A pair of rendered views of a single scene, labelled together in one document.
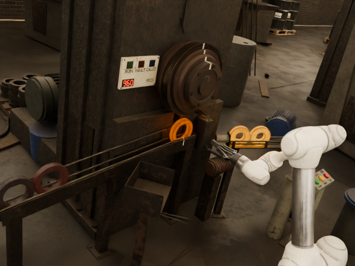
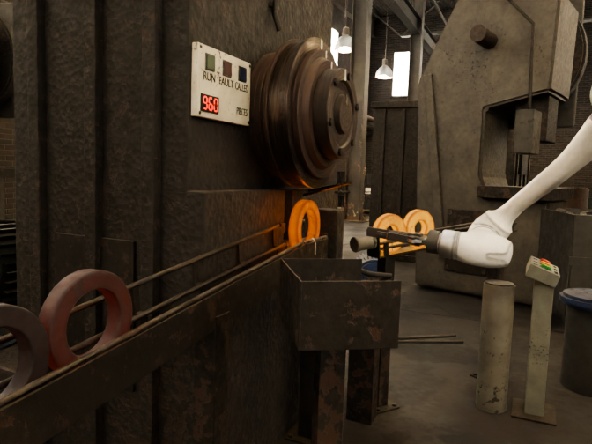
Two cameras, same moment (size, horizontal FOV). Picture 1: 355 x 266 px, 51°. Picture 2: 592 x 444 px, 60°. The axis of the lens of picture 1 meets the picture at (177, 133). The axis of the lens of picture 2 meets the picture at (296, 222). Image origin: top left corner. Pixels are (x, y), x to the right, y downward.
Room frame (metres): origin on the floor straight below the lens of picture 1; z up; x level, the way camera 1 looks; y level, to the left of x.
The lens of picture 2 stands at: (0.61, 0.50, 0.92)
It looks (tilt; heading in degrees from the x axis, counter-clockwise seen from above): 5 degrees down; 343
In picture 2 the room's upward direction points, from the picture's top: 2 degrees clockwise
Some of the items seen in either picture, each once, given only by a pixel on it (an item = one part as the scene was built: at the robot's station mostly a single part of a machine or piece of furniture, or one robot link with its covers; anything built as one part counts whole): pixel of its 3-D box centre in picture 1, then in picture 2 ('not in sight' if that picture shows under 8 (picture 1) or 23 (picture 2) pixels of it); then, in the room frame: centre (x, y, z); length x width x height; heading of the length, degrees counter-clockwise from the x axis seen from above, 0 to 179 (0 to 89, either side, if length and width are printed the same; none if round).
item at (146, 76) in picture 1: (139, 72); (223, 87); (2.03, 0.28, 1.15); 0.26 x 0.02 x 0.18; 138
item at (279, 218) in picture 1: (283, 207); (494, 345); (2.31, -0.88, 0.26); 0.12 x 0.12 x 0.52
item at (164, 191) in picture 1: (141, 229); (328, 425); (1.65, 0.09, 0.36); 0.26 x 0.20 x 0.72; 173
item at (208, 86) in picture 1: (203, 84); (337, 114); (2.15, -0.10, 1.11); 0.28 x 0.06 x 0.28; 138
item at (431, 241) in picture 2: (233, 157); (425, 240); (2.05, -0.37, 0.73); 0.09 x 0.08 x 0.07; 49
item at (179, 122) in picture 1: (181, 131); (305, 226); (2.22, -0.02, 0.75); 0.18 x 0.03 x 0.18; 137
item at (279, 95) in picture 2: (192, 79); (309, 114); (2.22, -0.02, 1.11); 0.47 x 0.06 x 0.47; 138
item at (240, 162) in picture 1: (242, 163); (448, 244); (2.00, -0.43, 0.72); 0.09 x 0.06 x 0.09; 139
